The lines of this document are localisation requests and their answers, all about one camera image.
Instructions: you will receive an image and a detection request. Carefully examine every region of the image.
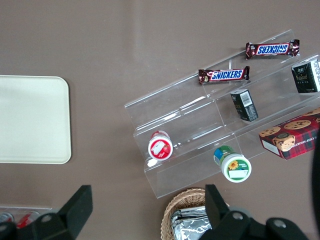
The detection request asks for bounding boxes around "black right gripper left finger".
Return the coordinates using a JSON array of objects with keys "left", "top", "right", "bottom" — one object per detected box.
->
[{"left": 0, "top": 184, "right": 94, "bottom": 240}]

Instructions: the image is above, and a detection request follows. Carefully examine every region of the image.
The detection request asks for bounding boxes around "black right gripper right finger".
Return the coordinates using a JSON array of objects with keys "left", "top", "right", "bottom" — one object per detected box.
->
[{"left": 199, "top": 184, "right": 311, "bottom": 240}]

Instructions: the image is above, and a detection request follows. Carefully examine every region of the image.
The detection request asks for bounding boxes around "light wicker basket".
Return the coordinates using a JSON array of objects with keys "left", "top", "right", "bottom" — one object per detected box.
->
[{"left": 160, "top": 187, "right": 231, "bottom": 240}]

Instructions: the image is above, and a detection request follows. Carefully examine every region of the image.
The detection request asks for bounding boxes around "beige plastic tray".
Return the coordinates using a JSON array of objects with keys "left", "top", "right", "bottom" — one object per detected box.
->
[{"left": 0, "top": 75, "right": 73, "bottom": 165}]

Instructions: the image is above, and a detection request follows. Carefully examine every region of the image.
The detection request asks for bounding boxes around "silver foil pouch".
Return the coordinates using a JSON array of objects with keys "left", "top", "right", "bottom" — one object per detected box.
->
[{"left": 170, "top": 206, "right": 214, "bottom": 240}]

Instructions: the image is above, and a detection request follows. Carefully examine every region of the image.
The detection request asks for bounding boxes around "green lid yogurt cup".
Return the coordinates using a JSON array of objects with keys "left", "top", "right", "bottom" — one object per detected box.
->
[{"left": 212, "top": 145, "right": 253, "bottom": 184}]

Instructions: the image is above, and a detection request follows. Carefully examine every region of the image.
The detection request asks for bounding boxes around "clear acrylic bottle rack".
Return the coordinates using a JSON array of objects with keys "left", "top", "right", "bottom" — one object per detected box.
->
[{"left": 0, "top": 205, "right": 55, "bottom": 226}]

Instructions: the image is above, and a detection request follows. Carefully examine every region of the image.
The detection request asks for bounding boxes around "red lid yogurt cup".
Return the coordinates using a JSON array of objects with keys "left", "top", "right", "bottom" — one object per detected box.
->
[{"left": 147, "top": 129, "right": 174, "bottom": 162}]

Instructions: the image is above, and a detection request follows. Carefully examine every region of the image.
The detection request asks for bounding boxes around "red plaid cookie box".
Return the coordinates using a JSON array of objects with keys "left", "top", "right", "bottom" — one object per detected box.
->
[{"left": 258, "top": 107, "right": 320, "bottom": 161}]

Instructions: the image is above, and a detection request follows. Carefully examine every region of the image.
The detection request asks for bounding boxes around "clear acrylic stepped shelf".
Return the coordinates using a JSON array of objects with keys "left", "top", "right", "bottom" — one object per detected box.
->
[{"left": 123, "top": 29, "right": 320, "bottom": 200}]

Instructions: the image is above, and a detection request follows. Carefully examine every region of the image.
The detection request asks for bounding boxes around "small black carton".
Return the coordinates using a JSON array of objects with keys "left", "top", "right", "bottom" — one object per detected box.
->
[
  {"left": 229, "top": 88, "right": 259, "bottom": 123},
  {"left": 290, "top": 59, "right": 320, "bottom": 95}
]

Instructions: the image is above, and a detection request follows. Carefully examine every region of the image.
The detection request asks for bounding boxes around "brown Snickers bar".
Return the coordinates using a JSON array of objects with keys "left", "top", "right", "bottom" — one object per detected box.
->
[
  {"left": 198, "top": 65, "right": 251, "bottom": 86},
  {"left": 245, "top": 38, "right": 301, "bottom": 61}
]

